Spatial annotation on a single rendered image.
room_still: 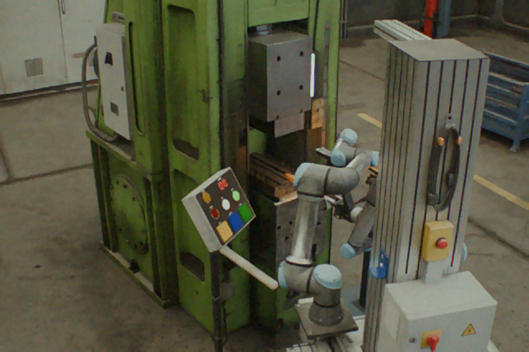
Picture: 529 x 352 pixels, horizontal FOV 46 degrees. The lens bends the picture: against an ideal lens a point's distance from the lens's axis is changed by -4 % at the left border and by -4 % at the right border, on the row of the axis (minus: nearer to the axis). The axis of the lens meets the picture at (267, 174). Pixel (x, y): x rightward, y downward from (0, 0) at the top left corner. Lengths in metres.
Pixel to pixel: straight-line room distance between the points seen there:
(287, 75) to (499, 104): 3.91
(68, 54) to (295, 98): 5.40
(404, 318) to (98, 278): 2.82
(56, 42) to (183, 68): 5.03
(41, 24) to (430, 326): 6.84
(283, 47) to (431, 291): 1.50
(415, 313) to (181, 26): 1.95
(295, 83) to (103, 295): 1.98
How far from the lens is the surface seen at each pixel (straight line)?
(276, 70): 3.22
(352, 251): 3.06
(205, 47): 3.12
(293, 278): 2.67
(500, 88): 6.83
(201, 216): 2.94
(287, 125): 3.36
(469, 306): 2.25
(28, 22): 8.25
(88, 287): 4.49
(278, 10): 3.34
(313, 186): 2.63
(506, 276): 4.73
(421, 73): 1.98
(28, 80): 8.41
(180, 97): 3.52
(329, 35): 3.62
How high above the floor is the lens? 2.54
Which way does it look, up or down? 26 degrees down
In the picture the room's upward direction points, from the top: straight up
